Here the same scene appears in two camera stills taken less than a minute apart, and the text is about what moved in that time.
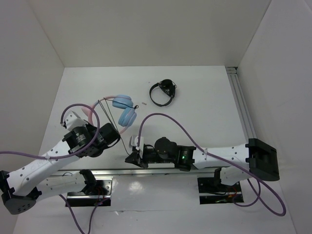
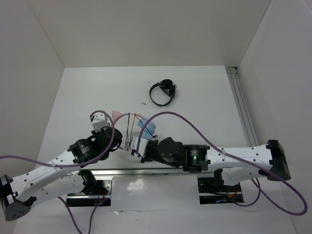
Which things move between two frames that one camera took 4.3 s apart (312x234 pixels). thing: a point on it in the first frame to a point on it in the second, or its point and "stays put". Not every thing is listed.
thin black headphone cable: x=103 y=101 to x=127 y=142
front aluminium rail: x=136 y=172 stays put
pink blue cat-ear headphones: x=127 y=116 to x=148 y=128
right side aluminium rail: x=233 y=74 stays put
